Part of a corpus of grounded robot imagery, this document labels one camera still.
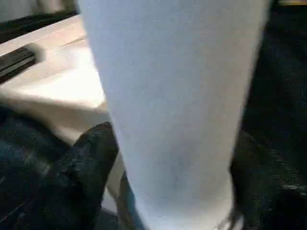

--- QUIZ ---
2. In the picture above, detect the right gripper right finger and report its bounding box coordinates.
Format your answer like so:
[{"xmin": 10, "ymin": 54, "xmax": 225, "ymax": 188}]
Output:
[{"xmin": 230, "ymin": 129, "xmax": 307, "ymax": 230}]

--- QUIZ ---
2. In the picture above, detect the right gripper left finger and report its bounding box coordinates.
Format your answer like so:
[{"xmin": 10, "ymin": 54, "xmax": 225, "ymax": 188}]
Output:
[{"xmin": 34, "ymin": 122, "xmax": 119, "ymax": 230}]

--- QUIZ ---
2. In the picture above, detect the white plastic table top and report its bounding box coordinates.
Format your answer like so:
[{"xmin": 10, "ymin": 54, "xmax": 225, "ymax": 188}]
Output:
[{"xmin": 0, "ymin": 14, "xmax": 128, "ymax": 214}]

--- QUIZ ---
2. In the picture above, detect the white plastic table leg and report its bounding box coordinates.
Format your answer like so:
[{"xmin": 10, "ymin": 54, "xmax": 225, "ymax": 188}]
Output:
[{"xmin": 77, "ymin": 0, "xmax": 272, "ymax": 230}]

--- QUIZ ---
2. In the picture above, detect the black table mat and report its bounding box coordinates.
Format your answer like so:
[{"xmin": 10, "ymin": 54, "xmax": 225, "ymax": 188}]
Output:
[{"xmin": 0, "ymin": 0, "xmax": 307, "ymax": 230}]

